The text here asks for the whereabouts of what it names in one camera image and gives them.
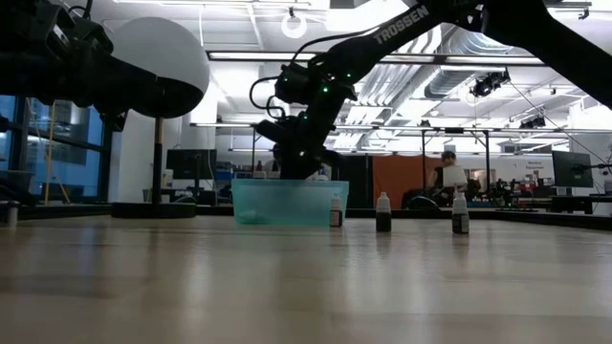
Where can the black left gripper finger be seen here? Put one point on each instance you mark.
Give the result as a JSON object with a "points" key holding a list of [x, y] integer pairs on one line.
{"points": [[115, 100]]}

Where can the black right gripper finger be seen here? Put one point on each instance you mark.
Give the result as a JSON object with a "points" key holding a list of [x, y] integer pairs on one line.
{"points": [[291, 169], [315, 169]]}

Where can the large black food coloring bottle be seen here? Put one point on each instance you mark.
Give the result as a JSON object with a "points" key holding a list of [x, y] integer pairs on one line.
{"points": [[273, 175], [258, 175]]}

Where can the small purple food coloring bottle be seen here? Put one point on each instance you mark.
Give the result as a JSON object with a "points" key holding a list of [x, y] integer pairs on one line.
{"points": [[460, 223]]}

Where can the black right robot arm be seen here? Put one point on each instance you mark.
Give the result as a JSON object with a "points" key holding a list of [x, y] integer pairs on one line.
{"points": [[406, 24]]}

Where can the teal translucent plastic bin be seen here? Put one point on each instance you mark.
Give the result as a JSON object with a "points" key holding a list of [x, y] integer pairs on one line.
{"points": [[287, 205]]}

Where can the white globe lamp black base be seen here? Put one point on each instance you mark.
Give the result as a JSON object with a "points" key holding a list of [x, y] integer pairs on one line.
{"points": [[167, 48]]}

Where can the orange partition panel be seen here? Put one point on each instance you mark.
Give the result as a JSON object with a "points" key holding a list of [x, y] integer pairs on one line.
{"points": [[397, 177]]}

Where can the black computer monitor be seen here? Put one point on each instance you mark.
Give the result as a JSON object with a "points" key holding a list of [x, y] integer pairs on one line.
{"points": [[191, 165], [571, 169]]}

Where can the person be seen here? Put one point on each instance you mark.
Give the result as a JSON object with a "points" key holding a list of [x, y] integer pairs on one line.
{"points": [[448, 157]]}

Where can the white lampshade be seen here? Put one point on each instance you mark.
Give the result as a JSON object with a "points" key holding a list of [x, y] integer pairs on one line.
{"points": [[454, 176]]}

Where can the small white cylinder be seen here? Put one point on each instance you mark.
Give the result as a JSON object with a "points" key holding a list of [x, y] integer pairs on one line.
{"points": [[12, 217]]}

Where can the dark desk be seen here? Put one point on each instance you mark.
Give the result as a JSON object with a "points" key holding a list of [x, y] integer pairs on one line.
{"points": [[574, 200]]}

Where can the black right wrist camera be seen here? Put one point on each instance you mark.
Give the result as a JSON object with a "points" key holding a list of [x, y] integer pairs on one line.
{"points": [[270, 131]]}

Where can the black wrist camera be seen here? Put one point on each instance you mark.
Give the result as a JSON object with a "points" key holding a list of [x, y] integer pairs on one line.
{"points": [[81, 40], [270, 131]]}

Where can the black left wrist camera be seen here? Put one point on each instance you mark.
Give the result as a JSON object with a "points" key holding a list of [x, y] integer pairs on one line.
{"points": [[81, 40]]}

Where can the silver ventilation duct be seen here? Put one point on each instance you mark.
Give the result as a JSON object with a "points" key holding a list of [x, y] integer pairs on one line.
{"points": [[454, 76]]}

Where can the black ceiling-mounted camera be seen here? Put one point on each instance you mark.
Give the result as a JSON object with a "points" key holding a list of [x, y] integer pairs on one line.
{"points": [[487, 85]]}

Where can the black aluminium table frame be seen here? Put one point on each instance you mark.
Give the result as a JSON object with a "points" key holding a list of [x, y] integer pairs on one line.
{"points": [[502, 216]]}

